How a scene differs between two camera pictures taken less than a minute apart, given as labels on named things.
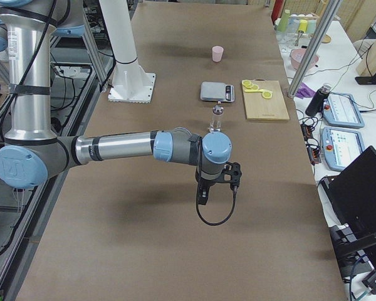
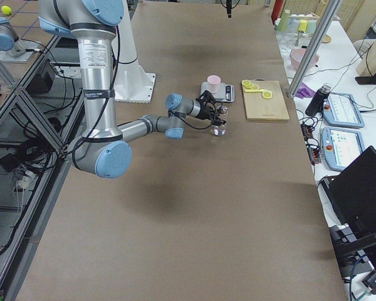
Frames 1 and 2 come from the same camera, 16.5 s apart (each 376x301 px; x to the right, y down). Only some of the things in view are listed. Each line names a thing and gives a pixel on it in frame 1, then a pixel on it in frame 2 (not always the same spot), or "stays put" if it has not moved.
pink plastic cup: [217, 53] -> [213, 82]
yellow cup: [302, 26] stays put
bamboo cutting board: [259, 108] stays put
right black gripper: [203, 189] -> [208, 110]
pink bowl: [297, 56] stays put
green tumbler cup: [283, 22] stays put
